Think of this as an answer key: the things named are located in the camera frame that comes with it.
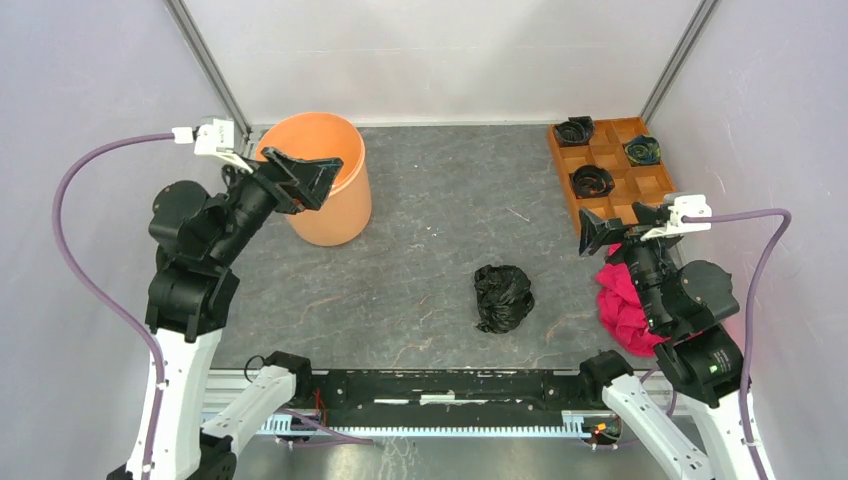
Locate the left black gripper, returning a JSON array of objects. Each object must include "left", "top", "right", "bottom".
[{"left": 210, "top": 143, "right": 346, "bottom": 262}]

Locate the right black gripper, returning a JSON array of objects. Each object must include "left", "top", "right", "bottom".
[{"left": 578, "top": 200, "right": 684, "bottom": 328}]

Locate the orange plastic trash bin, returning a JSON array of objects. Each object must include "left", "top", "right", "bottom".
[{"left": 255, "top": 112, "right": 372, "bottom": 247}]

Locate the black plastic trash bag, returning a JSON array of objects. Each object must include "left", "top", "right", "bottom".
[{"left": 473, "top": 264, "right": 535, "bottom": 334}]

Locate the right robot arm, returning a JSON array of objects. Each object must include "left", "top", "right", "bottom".
[{"left": 577, "top": 194, "right": 773, "bottom": 479}]

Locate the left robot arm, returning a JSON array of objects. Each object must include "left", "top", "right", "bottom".
[{"left": 113, "top": 147, "right": 343, "bottom": 479}]

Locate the orange compartment tray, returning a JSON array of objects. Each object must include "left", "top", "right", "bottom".
[{"left": 547, "top": 117, "right": 676, "bottom": 232}]

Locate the black bag roll middle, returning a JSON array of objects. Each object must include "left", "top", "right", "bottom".
[{"left": 570, "top": 165, "right": 615, "bottom": 199}]

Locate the dark bag roll blue-green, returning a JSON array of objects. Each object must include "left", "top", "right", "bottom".
[{"left": 623, "top": 135, "right": 662, "bottom": 166}]

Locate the pink red cloth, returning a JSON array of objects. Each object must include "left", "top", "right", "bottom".
[{"left": 595, "top": 264, "right": 664, "bottom": 358}]

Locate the black bag roll top-left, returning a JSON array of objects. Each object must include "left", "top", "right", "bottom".
[{"left": 553, "top": 116, "right": 595, "bottom": 148}]

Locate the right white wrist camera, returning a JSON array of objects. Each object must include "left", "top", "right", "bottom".
[{"left": 640, "top": 193, "right": 712, "bottom": 241}]

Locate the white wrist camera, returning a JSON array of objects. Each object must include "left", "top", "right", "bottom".
[
  {"left": 194, "top": 118, "right": 254, "bottom": 174},
  {"left": 640, "top": 193, "right": 712, "bottom": 241}
]

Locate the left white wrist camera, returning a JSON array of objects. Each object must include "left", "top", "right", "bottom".
[{"left": 194, "top": 118, "right": 254, "bottom": 174}]

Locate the left aluminium corner post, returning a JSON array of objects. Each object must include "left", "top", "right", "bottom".
[{"left": 163, "top": 0, "right": 252, "bottom": 140}]

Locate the aluminium corner post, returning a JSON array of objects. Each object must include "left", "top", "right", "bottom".
[
  {"left": 640, "top": 0, "right": 721, "bottom": 123},
  {"left": 163, "top": 0, "right": 252, "bottom": 140}
]

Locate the right aluminium corner post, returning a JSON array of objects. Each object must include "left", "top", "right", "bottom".
[{"left": 640, "top": 0, "right": 721, "bottom": 123}]

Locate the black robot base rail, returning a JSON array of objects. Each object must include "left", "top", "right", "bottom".
[{"left": 281, "top": 368, "right": 607, "bottom": 434}]

